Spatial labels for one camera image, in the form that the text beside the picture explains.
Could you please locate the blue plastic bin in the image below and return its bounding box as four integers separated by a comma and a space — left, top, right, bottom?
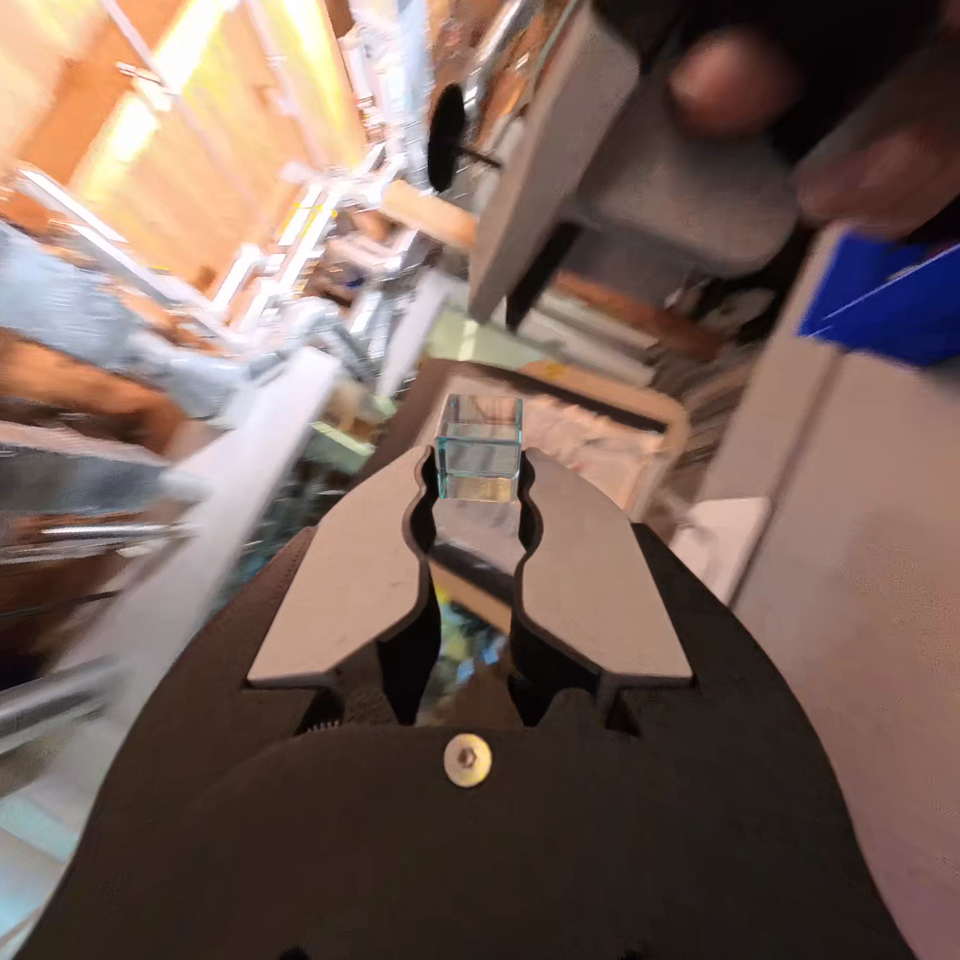
796, 223, 960, 369

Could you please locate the wooden pillar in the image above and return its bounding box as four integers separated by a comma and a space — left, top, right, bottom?
381, 180, 481, 252

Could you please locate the white tablet stand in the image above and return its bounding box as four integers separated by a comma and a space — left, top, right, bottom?
669, 495, 775, 605

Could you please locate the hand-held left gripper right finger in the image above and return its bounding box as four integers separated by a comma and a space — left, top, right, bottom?
511, 448, 695, 725

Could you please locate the black floor lamp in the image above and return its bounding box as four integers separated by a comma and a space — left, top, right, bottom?
425, 82, 504, 195

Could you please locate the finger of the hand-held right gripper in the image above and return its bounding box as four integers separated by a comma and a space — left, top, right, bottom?
466, 0, 641, 333

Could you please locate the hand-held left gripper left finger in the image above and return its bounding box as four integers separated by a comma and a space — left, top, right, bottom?
246, 447, 444, 725

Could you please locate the person's right hand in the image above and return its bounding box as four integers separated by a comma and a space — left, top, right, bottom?
669, 26, 960, 240

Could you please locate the framed instruction sheet stand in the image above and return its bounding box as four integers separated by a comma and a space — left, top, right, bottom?
375, 360, 669, 594

